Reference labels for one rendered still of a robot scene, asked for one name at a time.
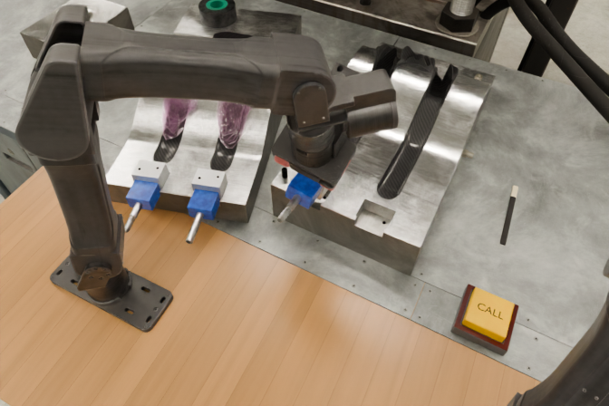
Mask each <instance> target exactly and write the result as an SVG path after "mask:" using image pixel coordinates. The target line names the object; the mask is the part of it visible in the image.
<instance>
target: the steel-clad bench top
mask: <svg viewBox="0 0 609 406"><path fill-rule="evenodd" d="M69 1H70V0H0V127H2V128H4V129H7V130H9V131H11V132H13V133H15V129H16V125H17V122H18V120H19V118H20V115H21V111H22V108H23V105H24V99H25V95H26V93H27V89H28V85H29V82H30V78H31V73H32V70H33V68H34V64H35V62H36V60H37V59H35V58H33V56H32V55H31V53H30V52H29V50H28V48H27V46H26V44H25V42H24V39H23V37H22V36H21V35H20V32H22V31H23V30H24V29H25V28H27V27H29V26H30V25H32V24H34V23H35V22H37V21H39V20H40V19H42V18H43V17H45V16H46V15H48V14H50V13H51V12H52V11H54V10H55V9H57V8H59V7H60V6H62V5H64V4H65V3H67V2H69ZM107 1H110V2H113V3H115V4H118V5H123V6H126V7H128V9H129V12H130V17H131V21H132V23H133V26H134V29H135V31H142V32H148V33H156V34H174V31H175V29H176V28H177V26H178V24H179V22H180V21H181V19H182V17H183V16H184V14H185V13H186V12H187V11H188V9H189V7H190V5H191V4H199V2H200V1H201V0H107ZM234 1H235V3H236V8H240V9H249V10H257V11H267V12H275V13H284V14H293V15H301V16H302V34H304V35H309V36H312V37H313V38H314V39H316V40H317V41H318V42H319V43H320V45H321V46H322V48H323V51H324V55H325V58H326V61H327V63H328V66H329V69H330V71H331V70H332V69H333V67H334V66H335V64H336V63H340V64H342V65H344V66H346V67H347V66H348V64H349V62H350V61H351V60H352V58H353V56H354V55H355V53H356V52H357V51H358V50H359V49H360V48H361V47H362V45H365V46H368V47H371V48H374V49H376V48H377V46H380V44H381V43H385V44H390V45H393V46H396V47H400V48H402V49H404V47H405V46H409V47H410V48H411V49H412V50H413V51H414V52H415V53H420V54H424V55H427V56H429V57H433V58H436V59H440V60H442V61H445V62H449V63H454V64H457V65H460V66H464V67H467V68H470V69H473V70H476V71H479V72H483V73H488V74H491V75H494V76H495V79H494V82H493V83H492V86H491V88H490V91H489V94H488V97H487V99H486V101H485V104H484V106H483V108H482V111H481V113H480V115H479V117H478V120H477V123H476V125H475V127H474V130H473V131H472V133H471V136H470V138H469V142H468V144H467V146H466V149H465V150H468V151H470V152H472V153H474V156H473V158H472V159H470V158H467V157H466V158H464V157H461V159H460V162H459V165H458V167H457V169H456V171H455V174H454V176H453V178H452V181H451V182H450V184H449V188H448V190H447V192H446V195H445V197H444V199H443V201H442V203H441V205H440V209H439V211H438V214H437V216H436V217H435V220H434V222H433V224H432V227H431V229H430V233H429V234H428V236H427V239H426V241H425V243H424V246H423V248H422V250H421V252H420V255H419V258H418V260H417V262H416V265H415V267H414V268H413V271H412V273H411V276H409V275H405V274H404V273H402V272H400V271H397V270H395V269H393V268H391V267H388V266H386V265H384V264H381V263H379V262H377V261H375V260H372V259H370V258H369V257H367V256H363V255H361V254H359V253H356V252H354V251H352V250H351V249H348V248H346V247H344V246H340V245H338V244H336V243H334V242H332V241H330V240H328V239H326V238H323V237H320V236H318V235H316V234H314V233H312V232H310V231H307V230H305V229H303V228H301V227H298V226H296V225H294V224H291V223H289V222H287V221H284V222H282V223H280V222H278V220H277V219H278V217H275V216H274V215H273V204H272V194H271V183H272V182H273V180H274V179H275V178H276V176H277V175H278V173H279V172H280V171H281V169H282V168H283V165H281V164H279V163H277V162H275V156H273V154H272V151H271V153H270V156H269V160H268V162H267V165H266V170H265V173H264V176H263V179H262V182H261V185H260V188H259V191H258V193H257V197H256V202H255V205H254V207H253V210H252V213H251V217H250V219H249V222H248V223H244V222H237V221H232V220H226V219H220V218H214V220H209V219H204V218H202V222H204V223H206V224H208V225H210V226H212V227H214V228H217V229H219V230H221V231H223V232H225V233H227V234H229V235H230V236H232V237H236V238H238V239H240V240H242V241H244V242H246V243H248V244H249V245H252V246H254V247H257V248H259V249H261V250H263V251H265V252H267V253H269V254H271V255H273V256H276V257H278V258H280V259H282V260H284V261H286V262H288V263H290V264H292V265H294V266H297V267H299V268H301V269H304V270H305V271H307V272H309V273H311V274H313V275H315V276H318V277H321V278H322V279H324V280H326V281H328V282H330V283H332V284H334V285H338V286H340V287H341V288H343V289H345V290H347V291H349V292H351V293H354V294H356V295H358V296H360V297H362V298H364V299H366V300H368V301H371V302H373V303H375V304H377V305H379V306H381V307H383V308H385V309H388V310H390V311H392V312H394V313H396V314H398V315H400V316H402V317H405V318H407V319H409V320H410V319H411V321H413V322H414V323H416V324H419V325H422V326H424V327H426V328H428V329H430V330H432V331H433V332H435V333H437V334H441V335H443V336H445V337H447V338H449V339H450V340H452V341H454V342H457V343H460V344H462V345H464V346H466V347H468V348H469V349H471V350H474V351H476V352H478V353H481V354H483V355H485V356H487V357H488V358H491V359H493V360H495V361H497V362H499V363H502V364H504V365H506V366H508V367H510V368H512V369H514V370H516V371H518V372H521V373H524V374H525V375H527V376H529V377H531V378H533V379H535V380H537V381H539V382H542V381H543V380H544V379H546V378H547V377H548V376H549V375H550V374H551V373H552V372H553V371H554V370H555V369H556V367H557V366H558V365H559V364H560V363H561V362H562V361H563V360H564V359H565V357H566V356H567V355H568V354H569V353H570V351H571V350H572V349H573V348H574V346H575V345H576V344H577V343H578V341H579V340H580V339H581V338H582V337H583V335H584V334H585V333H586V332H587V330H588V329H589V328H590V327H591V325H592V324H593V322H594V321H595V319H596V317H597V316H598V315H599V313H600V312H601V310H602V308H603V306H604V303H605V300H606V297H607V294H608V291H609V278H607V277H606V276H604V275H603V271H604V266H605V263H606V261H607V259H608V257H609V123H608V122H607V121H606V120H605V119H604V117H603V116H602V115H601V114H600V113H599V112H598V111H597V110H596V108H595V107H594V106H593V105H592V104H591V103H590V102H589V101H588V100H587V99H586V97H585V96H584V95H583V94H582V93H581V92H580V91H579V90H578V89H577V88H576V87H574V86H570V85H567V84H563V83H561V82H555V81H552V80H548V79H546V78H542V77H539V76H535V75H533V74H529V73H526V72H521V71H518V70H514V69H511V68H507V67H505V66H501V65H498V64H494V63H489V62H486V61H482V60H480V59H477V58H473V57H470V56H467V55H464V54H460V53H454V52H452V51H448V50H445V49H441V48H439V47H435V46H432V45H429V44H425V43H420V42H417V41H413V40H411V39H407V38H404V37H400V36H398V35H394V34H389V33H385V32H383V31H379V30H376V29H372V28H370V27H366V26H363V25H359V24H354V23H351V22H348V21H344V20H342V19H338V18H335V17H331V16H329V15H325V14H319V13H317V12H313V11H310V10H307V9H304V8H301V7H297V6H294V5H289V4H285V3H282V2H278V1H276V0H234ZM139 99H140V98H124V99H115V100H113V101H98V103H99V106H100V111H101V112H100V119H99V120H98V121H96V123H97V127H98V132H99V139H100V151H101V160H102V164H103V167H104V172H105V176H107V174H108V173H109V171H110V169H111V167H112V165H113V163H114V162H115V160H116V159H117V158H118V156H119V154H120V152H121V150H122V148H123V147H124V145H125V143H126V142H127V140H128V138H129V136H130V133H131V128H132V124H133V122H134V118H135V113H136V110H137V106H138V102H139ZM513 186H517V187H518V191H517V198H516V202H515V206H514V210H513V215H512V218H511V223H510V227H509V231H508V235H507V243H506V245H505V246H504V245H501V244H499V242H500V239H501V235H502V231H503V226H504V223H505V219H506V214H507V211H508V203H509V200H510V195H511V191H512V188H513ZM424 283H425V284H424ZM468 284H470V285H473V286H475V287H477V288H480V289H482V290H484V291H487V292H489V293H491V294H493V295H496V296H498V297H501V298H503V299H505V300H508V301H509V302H511V303H514V304H515V305H519V308H518V311H517V318H516V321H515V325H514V329H513V333H512V335H511V339H510V343H509V347H508V350H507V353H506V354H505V355H504V356H502V355H500V354H497V353H494V352H492V351H490V350H489V349H487V348H485V347H482V346H480V345H478V344H476V343H473V342H472V341H469V340H467V339H465V338H463V337H461V336H459V335H457V334H454V333H452V332H451V331H450V330H451V327H452V325H453V322H454V319H455V316H456V313H457V311H458V309H459V304H460V301H461V298H462V296H463V293H464V290H465V288H466V286H467V285H468ZM422 288H423V289H422ZM421 290H422V291H421ZM419 297H420V298H419ZM418 299H419V300H418ZM417 301H418V303H417ZM415 305H416V307H415ZM414 308H415V309H414ZM413 310H414V312H413ZM411 315H412V316H411Z"/></svg>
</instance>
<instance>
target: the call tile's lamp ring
mask: <svg viewBox="0 0 609 406"><path fill-rule="evenodd" d="M474 288H475V286H473V285H470V284H468V287H467V290H466V293H465V295H464V298H463V301H462V304H461V307H460V309H459V314H458V317H457V320H456V323H455V325H454V327H457V328H459V329H460V330H462V331H464V332H466V333H469V334H472V335H474V336H476V337H478V338H479V339H482V340H484V341H486V342H488V343H491V344H494V345H496V346H497V347H499V348H501V349H503V350H505V351H507V350H508V345H509V342H510V338H511V334H512V331H513V327H514V323H515V320H516V316H517V310H518V307H519V305H517V304H515V306H514V309H513V313H512V316H511V320H510V323H509V327H508V330H507V337H506V338H505V342H504V344H502V343H499V342H497V341H495V340H492V339H490V338H488V337H487V336H485V335H483V334H480V333H477V332H475V331H473V330H471V329H469V328H467V327H465V326H463V325H461V324H460V322H461V319H462V316H463V314H464V311H465V308H466V305H467V302H468V300H469V295H470V292H471V289H472V290H474Z"/></svg>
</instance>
